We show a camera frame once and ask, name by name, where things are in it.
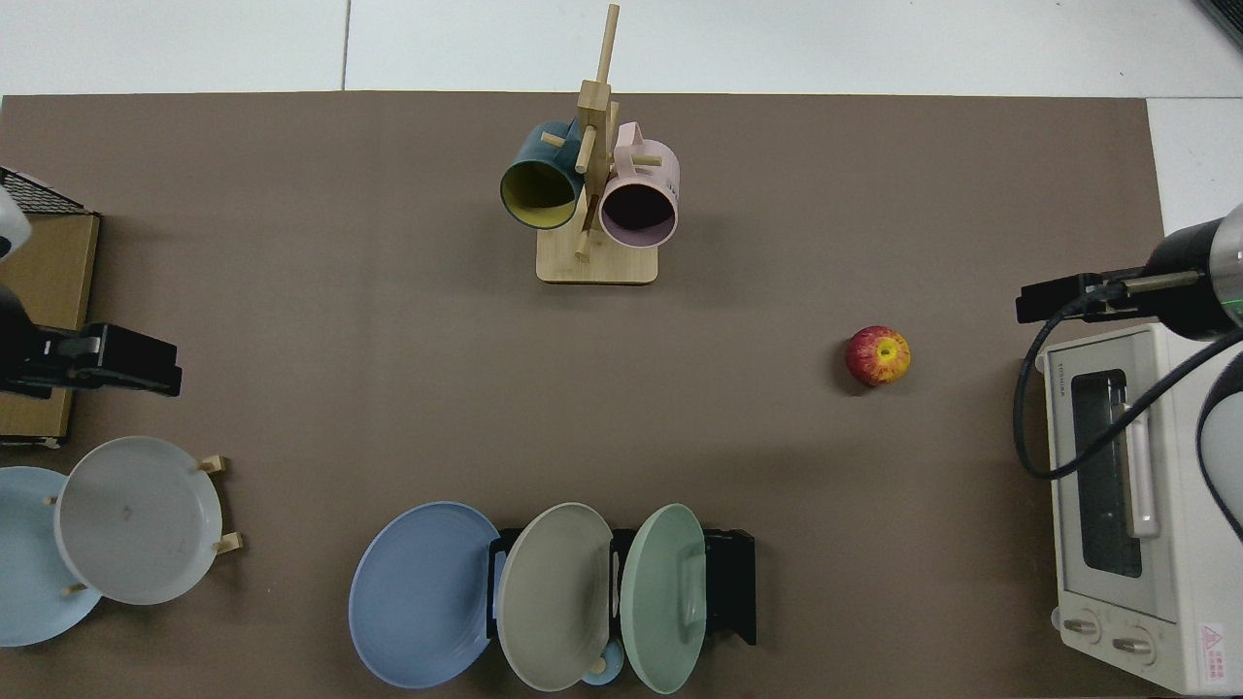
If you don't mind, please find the red yellow apple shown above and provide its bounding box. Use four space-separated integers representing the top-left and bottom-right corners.
844 325 912 387

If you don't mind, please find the wooden plate rack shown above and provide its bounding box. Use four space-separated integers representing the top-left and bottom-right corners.
44 454 244 598

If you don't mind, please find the grey plate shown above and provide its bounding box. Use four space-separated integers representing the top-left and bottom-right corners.
53 436 224 606

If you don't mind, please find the light blue plate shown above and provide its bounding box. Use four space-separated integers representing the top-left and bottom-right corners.
0 466 103 649

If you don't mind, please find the beige plate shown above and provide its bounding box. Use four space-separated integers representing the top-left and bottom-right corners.
495 502 616 692

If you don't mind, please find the black dish rack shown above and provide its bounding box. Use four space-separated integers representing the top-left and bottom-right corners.
486 527 757 647

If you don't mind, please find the pale green plate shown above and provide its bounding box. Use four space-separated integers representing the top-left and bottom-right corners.
620 503 708 695

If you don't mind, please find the brown table cloth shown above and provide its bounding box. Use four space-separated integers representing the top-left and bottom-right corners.
0 92 1176 699

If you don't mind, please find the pale toaster oven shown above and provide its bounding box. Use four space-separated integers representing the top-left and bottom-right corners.
1034 322 1243 696

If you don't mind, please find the dark teal cup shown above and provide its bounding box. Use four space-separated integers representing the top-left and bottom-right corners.
499 119 584 231

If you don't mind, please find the wooden cup stand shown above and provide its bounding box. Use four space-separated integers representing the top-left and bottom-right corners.
536 3 661 285

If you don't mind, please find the pink cup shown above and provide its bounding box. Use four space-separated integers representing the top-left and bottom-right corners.
598 121 681 248

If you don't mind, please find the small blue round thing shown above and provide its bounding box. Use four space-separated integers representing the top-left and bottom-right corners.
581 641 625 687

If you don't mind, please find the wire basket with wooden floor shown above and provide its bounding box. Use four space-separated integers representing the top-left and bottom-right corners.
0 165 101 449

